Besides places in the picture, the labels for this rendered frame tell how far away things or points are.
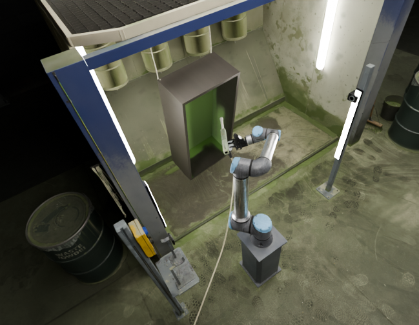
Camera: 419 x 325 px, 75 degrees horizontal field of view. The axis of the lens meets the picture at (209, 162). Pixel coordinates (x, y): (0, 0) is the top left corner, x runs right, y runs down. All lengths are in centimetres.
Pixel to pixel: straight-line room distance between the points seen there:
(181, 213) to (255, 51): 264
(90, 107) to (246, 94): 306
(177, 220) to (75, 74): 225
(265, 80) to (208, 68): 217
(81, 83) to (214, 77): 117
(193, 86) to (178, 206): 167
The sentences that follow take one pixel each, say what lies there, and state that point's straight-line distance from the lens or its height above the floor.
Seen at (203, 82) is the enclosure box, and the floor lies 165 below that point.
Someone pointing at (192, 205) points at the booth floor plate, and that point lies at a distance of 342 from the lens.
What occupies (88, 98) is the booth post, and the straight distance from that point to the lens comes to 159.
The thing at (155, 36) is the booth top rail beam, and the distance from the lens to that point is 158.
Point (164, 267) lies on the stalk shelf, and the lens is 229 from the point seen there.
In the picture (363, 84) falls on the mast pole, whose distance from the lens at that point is 264.
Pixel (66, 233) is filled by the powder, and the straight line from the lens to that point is 271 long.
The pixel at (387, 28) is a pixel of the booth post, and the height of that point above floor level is 156.
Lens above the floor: 285
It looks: 47 degrees down
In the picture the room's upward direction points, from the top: 10 degrees counter-clockwise
